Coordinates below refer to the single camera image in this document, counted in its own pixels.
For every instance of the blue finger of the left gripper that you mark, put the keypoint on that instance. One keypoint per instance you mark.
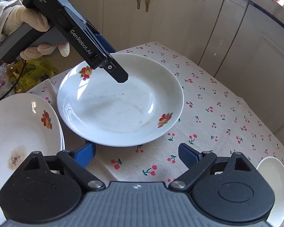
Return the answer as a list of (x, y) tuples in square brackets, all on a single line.
[(105, 43)]

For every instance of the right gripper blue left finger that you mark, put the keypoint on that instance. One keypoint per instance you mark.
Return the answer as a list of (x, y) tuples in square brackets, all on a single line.
[(84, 155)]

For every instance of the clear red plastic bag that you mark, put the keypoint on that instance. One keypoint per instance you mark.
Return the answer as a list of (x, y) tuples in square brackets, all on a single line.
[(5, 85)]

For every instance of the yellow plastic bag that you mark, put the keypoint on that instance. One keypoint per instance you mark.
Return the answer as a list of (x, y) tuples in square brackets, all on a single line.
[(30, 75)]

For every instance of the white plate with fruit print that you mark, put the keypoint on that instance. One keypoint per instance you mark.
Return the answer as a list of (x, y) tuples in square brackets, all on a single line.
[(99, 109)]

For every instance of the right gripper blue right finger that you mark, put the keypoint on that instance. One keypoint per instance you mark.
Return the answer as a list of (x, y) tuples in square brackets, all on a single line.
[(188, 155)]

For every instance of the white kitchen cabinets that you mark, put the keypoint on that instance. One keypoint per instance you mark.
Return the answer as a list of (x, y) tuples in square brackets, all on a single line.
[(240, 42)]

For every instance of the small white bowl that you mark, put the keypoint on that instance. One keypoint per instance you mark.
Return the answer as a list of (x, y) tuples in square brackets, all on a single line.
[(272, 170)]

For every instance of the left hand in latex glove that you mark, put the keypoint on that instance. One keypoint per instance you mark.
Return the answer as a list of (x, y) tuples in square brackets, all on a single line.
[(36, 20)]

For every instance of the stained white plate with fruit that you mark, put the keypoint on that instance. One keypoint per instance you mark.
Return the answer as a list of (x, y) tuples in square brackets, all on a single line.
[(27, 123)]

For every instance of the cherry print tablecloth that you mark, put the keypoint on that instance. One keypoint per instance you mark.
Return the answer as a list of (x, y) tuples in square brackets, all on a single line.
[(213, 119)]

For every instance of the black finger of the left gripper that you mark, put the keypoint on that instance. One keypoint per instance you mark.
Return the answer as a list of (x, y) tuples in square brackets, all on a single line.
[(114, 69)]

